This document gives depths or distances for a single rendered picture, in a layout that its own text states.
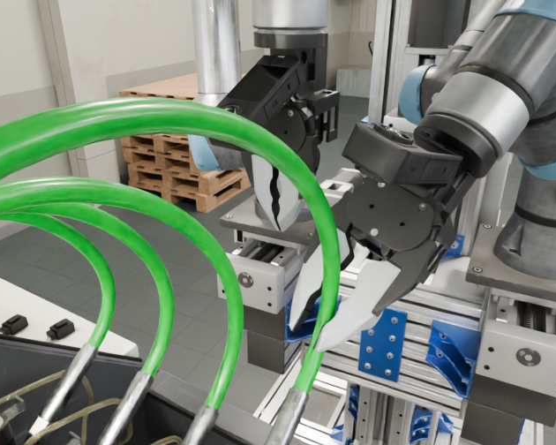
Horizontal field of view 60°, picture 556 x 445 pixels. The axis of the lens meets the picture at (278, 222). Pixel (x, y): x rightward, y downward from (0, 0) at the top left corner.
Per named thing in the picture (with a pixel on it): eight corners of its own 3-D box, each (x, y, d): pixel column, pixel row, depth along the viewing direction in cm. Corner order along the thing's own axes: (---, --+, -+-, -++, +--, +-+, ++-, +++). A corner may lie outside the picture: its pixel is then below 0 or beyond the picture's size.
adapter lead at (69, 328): (67, 326, 78) (65, 315, 77) (76, 331, 77) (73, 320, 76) (-10, 369, 69) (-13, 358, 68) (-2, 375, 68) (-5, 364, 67)
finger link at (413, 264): (394, 328, 37) (451, 231, 38) (389, 324, 36) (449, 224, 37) (343, 297, 40) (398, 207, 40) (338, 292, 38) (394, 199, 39)
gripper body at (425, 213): (421, 292, 43) (499, 185, 44) (404, 267, 36) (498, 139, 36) (355, 248, 47) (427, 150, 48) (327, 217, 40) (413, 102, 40)
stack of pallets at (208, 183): (206, 156, 485) (200, 70, 449) (278, 168, 452) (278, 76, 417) (124, 196, 389) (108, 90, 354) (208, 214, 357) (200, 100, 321)
